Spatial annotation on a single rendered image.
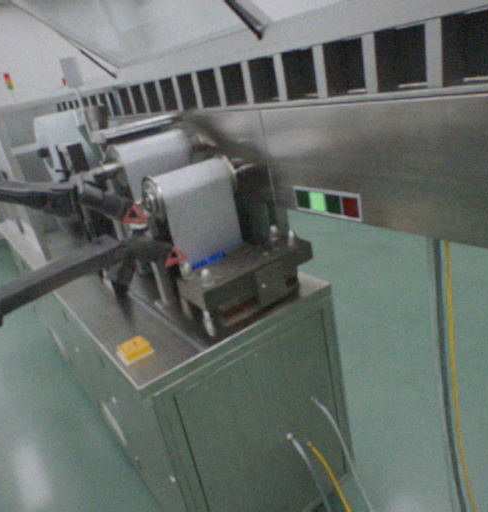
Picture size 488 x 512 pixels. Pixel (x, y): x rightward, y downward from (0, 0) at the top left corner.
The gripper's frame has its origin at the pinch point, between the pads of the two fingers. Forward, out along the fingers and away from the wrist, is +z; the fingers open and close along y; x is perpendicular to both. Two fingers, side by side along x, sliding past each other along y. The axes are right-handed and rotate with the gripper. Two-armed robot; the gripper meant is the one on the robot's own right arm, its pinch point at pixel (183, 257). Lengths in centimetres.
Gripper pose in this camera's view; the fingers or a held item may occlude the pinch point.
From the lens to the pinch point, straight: 142.4
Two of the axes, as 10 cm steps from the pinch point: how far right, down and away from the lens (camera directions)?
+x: 2.4, -9.7, -0.8
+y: 5.6, 2.0, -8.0
